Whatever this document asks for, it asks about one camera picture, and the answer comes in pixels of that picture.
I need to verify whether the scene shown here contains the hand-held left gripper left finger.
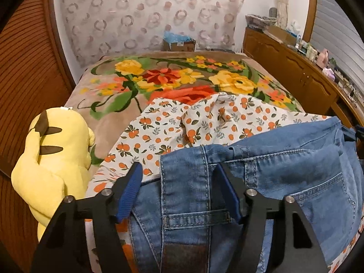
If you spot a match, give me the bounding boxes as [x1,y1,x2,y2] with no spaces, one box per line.
[31,162,143,273]

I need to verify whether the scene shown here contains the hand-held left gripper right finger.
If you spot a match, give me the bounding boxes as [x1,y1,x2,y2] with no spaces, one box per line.
[214,163,329,273]

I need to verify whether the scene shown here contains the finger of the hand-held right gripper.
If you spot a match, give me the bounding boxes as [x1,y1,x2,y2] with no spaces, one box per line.
[341,126,364,160]

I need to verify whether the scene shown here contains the blue denim pants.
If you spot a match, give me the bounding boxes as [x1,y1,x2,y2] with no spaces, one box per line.
[129,116,364,273]

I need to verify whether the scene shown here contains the white orange-print cloth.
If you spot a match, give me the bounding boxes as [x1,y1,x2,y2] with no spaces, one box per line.
[85,92,364,273]

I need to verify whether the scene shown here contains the yellow plush toy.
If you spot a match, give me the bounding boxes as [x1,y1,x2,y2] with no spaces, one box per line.
[11,106,96,241]

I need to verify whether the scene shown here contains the pink toy figure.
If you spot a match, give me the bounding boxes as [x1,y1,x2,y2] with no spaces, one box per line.
[317,49,330,69]

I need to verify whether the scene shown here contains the group of small bottles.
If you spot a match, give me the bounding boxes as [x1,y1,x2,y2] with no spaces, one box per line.
[296,40,318,61]

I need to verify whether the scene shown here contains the wooden cabinet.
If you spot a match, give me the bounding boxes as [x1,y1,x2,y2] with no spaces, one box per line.
[243,27,364,128]

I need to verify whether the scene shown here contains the grey window blind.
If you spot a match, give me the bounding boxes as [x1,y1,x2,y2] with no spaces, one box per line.
[310,0,364,77]

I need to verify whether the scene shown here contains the flat cardboard box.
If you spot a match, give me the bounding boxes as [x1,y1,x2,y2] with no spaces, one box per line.
[267,24,298,45]

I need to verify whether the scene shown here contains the floral blanket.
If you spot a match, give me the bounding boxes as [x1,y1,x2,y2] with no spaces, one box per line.
[64,52,302,177]

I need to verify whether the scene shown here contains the grey folded cloth pile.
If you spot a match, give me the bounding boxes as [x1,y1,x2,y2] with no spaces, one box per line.
[246,14,278,31]

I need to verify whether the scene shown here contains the white lace curtain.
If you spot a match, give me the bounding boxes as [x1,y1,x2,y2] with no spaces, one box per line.
[273,0,293,29]

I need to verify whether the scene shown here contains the cardboard box with blue bag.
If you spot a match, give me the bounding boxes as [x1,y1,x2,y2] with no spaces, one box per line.
[163,31,197,52]

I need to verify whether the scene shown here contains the wooden slatted wardrobe door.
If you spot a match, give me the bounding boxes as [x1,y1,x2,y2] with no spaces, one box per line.
[0,0,77,234]

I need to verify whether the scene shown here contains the wooden window frame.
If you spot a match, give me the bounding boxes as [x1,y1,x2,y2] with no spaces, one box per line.
[303,0,319,42]

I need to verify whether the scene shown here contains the ring-patterned curtain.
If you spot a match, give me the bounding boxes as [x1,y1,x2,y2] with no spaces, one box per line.
[58,0,248,69]

